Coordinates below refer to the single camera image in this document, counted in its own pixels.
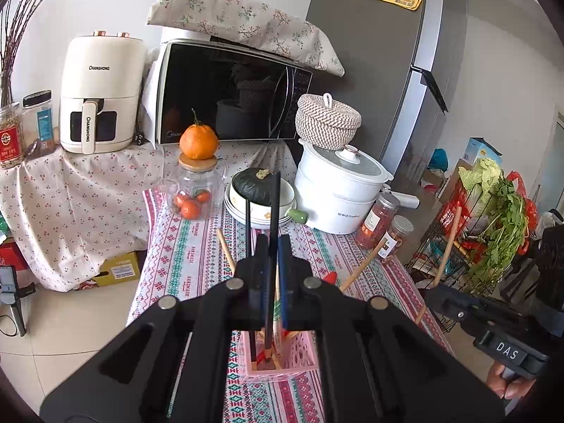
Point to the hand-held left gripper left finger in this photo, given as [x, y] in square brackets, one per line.
[264, 282]

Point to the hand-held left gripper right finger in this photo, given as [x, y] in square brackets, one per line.
[284, 282]

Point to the black chopstick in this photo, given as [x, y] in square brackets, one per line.
[275, 211]
[248, 229]

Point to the pink perforated utensil holder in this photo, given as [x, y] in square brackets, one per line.
[304, 357]

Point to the person's right hand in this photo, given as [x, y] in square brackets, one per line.
[498, 381]

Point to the patterned woven tablecloth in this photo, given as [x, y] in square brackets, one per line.
[189, 251]

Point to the leafy green vegetable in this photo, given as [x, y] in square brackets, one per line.
[502, 238]

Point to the dark bulky object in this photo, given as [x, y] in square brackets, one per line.
[550, 264]

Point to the dark green kabocha squash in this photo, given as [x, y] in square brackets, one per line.
[251, 187]

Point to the white electric cooking pot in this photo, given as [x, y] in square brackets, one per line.
[335, 194]

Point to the small orange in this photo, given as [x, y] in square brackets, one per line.
[180, 200]
[203, 196]
[191, 210]

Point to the chili jar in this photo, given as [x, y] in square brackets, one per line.
[374, 224]
[396, 238]

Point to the glass jar with wooden lid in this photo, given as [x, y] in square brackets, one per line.
[211, 185]

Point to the red plastic bag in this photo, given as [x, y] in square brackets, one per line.
[528, 211]

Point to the napa cabbage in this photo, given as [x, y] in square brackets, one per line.
[480, 180]

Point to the yellow cardboard box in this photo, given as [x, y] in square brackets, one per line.
[119, 271]

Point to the white cylinder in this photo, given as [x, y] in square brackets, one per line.
[407, 199]

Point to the large orange with stem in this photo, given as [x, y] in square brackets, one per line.
[198, 141]

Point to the woven lidded basket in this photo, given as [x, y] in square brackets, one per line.
[328, 123]

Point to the blue plastic bag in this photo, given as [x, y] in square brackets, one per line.
[438, 158]

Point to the blue box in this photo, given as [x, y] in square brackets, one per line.
[482, 150]

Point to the black power plug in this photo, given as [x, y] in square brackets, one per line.
[141, 139]

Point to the black microwave oven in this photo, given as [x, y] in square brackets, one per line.
[229, 88]

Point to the white floral cloth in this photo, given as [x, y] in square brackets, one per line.
[79, 211]

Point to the grey refrigerator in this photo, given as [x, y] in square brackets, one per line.
[374, 75]

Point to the black device on stand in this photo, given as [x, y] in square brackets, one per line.
[11, 286]

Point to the red box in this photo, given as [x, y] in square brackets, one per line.
[11, 253]

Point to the cream air fryer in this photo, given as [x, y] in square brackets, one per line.
[101, 79]

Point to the dark metal tool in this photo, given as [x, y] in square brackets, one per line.
[31, 149]

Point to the floral fabric appliance cover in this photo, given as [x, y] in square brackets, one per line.
[246, 13]

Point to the black lid clear jar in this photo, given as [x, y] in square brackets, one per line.
[39, 123]

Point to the red label nut jar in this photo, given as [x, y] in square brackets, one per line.
[11, 141]

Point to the glass vase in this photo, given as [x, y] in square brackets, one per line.
[5, 90]

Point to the dried twigs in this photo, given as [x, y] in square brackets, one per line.
[17, 31]

